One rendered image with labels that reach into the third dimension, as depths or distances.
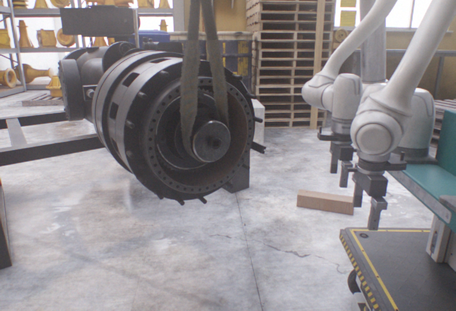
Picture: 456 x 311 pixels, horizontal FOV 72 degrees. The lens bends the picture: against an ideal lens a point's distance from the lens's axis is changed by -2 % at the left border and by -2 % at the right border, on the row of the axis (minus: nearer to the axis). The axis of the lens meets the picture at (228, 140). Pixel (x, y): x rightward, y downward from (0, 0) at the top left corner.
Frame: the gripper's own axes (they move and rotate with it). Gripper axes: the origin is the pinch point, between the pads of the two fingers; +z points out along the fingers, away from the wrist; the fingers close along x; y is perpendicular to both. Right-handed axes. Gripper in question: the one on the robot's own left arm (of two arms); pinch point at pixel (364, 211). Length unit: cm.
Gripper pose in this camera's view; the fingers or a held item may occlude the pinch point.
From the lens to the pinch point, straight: 106.0
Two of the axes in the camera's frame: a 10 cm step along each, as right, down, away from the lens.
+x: -0.5, 2.9, -9.6
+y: -10.0, -0.1, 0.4
